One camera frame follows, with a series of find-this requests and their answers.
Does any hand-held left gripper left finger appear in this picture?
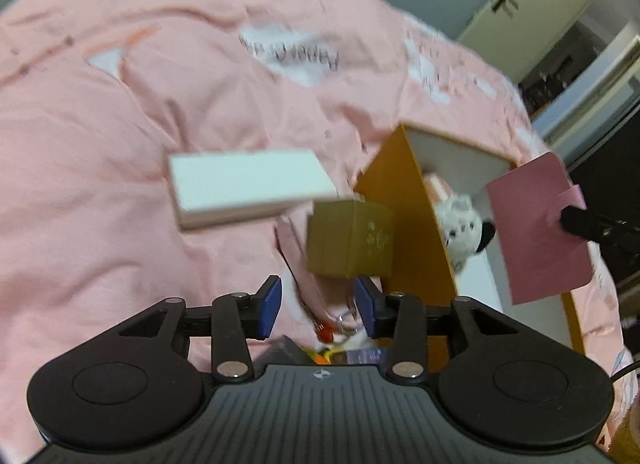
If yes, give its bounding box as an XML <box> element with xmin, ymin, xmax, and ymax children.
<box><xmin>107</xmin><ymin>275</ymin><xmax>283</xmax><ymax>381</ymax></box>

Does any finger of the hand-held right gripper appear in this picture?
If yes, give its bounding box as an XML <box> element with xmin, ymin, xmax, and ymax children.
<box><xmin>560</xmin><ymin>206</ymin><xmax>640</xmax><ymax>259</ymax></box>

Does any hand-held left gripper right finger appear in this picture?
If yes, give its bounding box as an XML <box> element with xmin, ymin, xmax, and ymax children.
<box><xmin>354</xmin><ymin>275</ymin><xmax>531</xmax><ymax>381</ymax></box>

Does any pink snap wallet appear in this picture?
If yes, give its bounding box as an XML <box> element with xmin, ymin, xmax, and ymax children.
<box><xmin>484</xmin><ymin>151</ymin><xmax>594</xmax><ymax>306</ymax></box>

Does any gold cardboard box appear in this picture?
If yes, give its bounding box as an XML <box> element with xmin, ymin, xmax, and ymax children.
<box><xmin>305</xmin><ymin>199</ymin><xmax>397</xmax><ymax>281</ymax></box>

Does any orange storage box white interior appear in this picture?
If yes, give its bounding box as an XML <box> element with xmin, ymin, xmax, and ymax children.
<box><xmin>352</xmin><ymin>123</ymin><xmax>587</xmax><ymax>376</ymax></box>

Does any white plush dog black ear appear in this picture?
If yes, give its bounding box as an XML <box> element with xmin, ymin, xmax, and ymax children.
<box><xmin>433</xmin><ymin>193</ymin><xmax>497</xmax><ymax>272</ymax></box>

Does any flat white box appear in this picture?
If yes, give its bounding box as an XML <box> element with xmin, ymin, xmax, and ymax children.
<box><xmin>168</xmin><ymin>148</ymin><xmax>339</xmax><ymax>231</ymax></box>

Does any pink printed blanket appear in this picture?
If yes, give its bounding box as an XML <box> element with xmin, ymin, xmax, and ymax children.
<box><xmin>0</xmin><ymin>0</ymin><xmax>640</xmax><ymax>464</ymax></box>

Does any silver key ring red bead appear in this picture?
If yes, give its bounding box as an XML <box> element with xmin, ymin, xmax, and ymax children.
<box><xmin>315</xmin><ymin>311</ymin><xmax>363</xmax><ymax>345</ymax></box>

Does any black cable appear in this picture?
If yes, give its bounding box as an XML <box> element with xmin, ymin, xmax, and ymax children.
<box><xmin>611</xmin><ymin>358</ymin><xmax>640</xmax><ymax>381</ymax></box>

